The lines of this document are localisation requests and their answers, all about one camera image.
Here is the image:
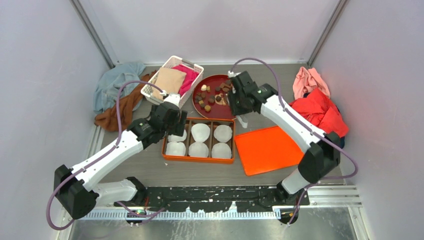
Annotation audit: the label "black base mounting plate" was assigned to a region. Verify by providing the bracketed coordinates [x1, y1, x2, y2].
[121, 185, 310, 213]

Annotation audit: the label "salmon pink cloth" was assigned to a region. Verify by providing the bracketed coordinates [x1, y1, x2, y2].
[292, 66, 331, 100]

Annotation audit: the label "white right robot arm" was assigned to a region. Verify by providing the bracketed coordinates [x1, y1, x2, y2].
[227, 71, 341, 206]

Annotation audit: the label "dark blue cloth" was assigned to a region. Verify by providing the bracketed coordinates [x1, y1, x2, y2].
[339, 136, 345, 149]

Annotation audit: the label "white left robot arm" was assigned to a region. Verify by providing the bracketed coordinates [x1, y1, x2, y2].
[54, 93, 188, 220]

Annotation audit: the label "brown cloth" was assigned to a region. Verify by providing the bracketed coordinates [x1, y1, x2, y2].
[94, 70, 156, 132]

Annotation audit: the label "brown plastic insert tray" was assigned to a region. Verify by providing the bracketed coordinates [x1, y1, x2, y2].
[164, 119, 235, 161]

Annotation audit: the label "white paper cup front middle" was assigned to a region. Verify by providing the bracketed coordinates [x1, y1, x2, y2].
[188, 142, 209, 158]

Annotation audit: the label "white paper cup front right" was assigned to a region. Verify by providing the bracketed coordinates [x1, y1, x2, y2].
[211, 142, 232, 159]

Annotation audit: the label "light blue cloth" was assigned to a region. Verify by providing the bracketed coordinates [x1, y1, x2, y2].
[93, 62, 146, 114]

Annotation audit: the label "white paper cup back right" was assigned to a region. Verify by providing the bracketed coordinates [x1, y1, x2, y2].
[213, 124, 233, 143]

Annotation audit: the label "white paper cup back middle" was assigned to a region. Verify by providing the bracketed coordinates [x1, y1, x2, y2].
[191, 123, 211, 143]

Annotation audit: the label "white paper cup back left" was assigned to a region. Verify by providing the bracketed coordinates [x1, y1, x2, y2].
[167, 130, 187, 142]

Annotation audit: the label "orange chocolate box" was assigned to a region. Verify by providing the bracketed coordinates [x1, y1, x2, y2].
[161, 117, 236, 165]

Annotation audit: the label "dark red round tray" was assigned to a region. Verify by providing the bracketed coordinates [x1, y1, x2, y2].
[192, 74, 236, 120]

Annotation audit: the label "pink cloth in basket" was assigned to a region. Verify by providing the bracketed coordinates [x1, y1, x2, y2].
[172, 64, 199, 96]

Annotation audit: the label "beige cloth pouch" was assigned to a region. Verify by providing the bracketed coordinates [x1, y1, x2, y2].
[154, 67, 187, 94]

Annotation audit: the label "red cloth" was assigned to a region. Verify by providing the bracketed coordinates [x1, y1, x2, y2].
[289, 89, 349, 138]

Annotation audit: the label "silver tongs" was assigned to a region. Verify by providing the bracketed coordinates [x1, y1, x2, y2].
[236, 114, 248, 129]

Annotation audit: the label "orange box lid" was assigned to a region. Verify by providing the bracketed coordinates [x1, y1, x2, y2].
[235, 126, 304, 177]

